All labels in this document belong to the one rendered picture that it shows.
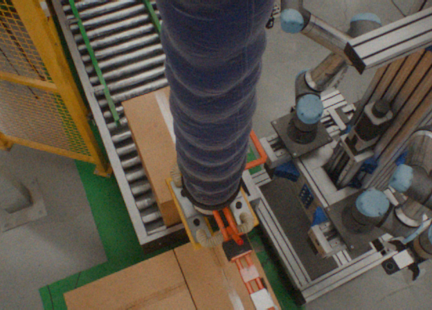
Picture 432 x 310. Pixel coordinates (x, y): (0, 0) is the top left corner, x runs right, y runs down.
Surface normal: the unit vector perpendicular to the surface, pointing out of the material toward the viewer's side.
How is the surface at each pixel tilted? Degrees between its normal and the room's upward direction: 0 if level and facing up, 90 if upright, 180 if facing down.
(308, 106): 7
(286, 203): 0
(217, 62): 102
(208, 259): 0
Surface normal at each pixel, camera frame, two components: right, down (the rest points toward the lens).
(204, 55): -0.07, 0.95
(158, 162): 0.03, -0.41
